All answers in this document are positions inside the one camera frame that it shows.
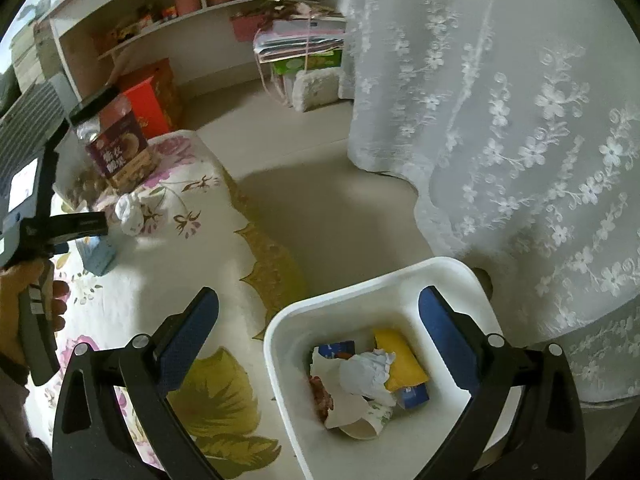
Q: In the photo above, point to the yellow snack wrapper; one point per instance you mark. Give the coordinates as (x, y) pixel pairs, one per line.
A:
(405, 371)

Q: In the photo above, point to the purple label nut jar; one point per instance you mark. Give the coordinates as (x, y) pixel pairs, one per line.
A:
(107, 128)

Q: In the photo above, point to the floral paper cup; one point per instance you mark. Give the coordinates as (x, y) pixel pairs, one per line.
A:
(371, 424)

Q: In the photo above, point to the red gift box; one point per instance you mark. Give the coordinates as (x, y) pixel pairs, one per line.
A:
(154, 97)

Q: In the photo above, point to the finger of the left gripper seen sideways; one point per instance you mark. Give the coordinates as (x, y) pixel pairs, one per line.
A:
(65, 227)

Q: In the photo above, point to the person left hand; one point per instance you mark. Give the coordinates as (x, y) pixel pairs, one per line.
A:
(15, 282)

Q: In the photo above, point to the light blue milk carton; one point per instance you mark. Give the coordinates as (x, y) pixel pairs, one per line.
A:
(97, 253)

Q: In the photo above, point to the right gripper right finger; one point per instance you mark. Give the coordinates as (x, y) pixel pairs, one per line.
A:
(523, 418)

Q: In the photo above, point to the tied stack of papers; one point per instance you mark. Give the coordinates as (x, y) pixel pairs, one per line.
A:
(296, 35)

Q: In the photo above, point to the white paper ball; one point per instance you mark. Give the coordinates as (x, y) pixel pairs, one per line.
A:
(366, 374)

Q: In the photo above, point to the dark blue small carton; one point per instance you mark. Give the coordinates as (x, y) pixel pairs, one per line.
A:
(409, 398)

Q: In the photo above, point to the white bookshelf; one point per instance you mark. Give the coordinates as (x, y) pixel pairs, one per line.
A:
(208, 43)

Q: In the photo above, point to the stack of books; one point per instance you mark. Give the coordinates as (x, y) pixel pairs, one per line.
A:
(34, 55)

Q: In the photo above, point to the clear jar with nuts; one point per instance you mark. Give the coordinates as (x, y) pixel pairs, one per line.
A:
(78, 182)

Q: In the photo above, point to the floral tablecloth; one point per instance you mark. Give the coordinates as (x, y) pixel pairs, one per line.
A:
(197, 233)

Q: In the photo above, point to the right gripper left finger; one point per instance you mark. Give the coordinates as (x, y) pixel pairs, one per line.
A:
(91, 439)

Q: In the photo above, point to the white lace curtain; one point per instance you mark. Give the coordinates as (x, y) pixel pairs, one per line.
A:
(517, 122)

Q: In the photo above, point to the red white paper package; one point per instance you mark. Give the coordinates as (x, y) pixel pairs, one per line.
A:
(338, 407)

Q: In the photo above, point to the white tissue wad pair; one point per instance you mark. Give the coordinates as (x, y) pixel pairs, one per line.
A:
(128, 210)

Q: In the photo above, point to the grey striped sofa cushion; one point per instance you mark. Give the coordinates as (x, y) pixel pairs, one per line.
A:
(30, 121)

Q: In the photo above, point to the blue snack box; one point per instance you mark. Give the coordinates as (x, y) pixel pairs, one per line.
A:
(337, 350)

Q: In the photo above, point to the white trash bin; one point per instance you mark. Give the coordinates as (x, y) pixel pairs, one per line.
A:
(409, 441)

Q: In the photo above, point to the white fluffy cloth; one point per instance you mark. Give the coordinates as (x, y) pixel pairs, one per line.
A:
(315, 88)

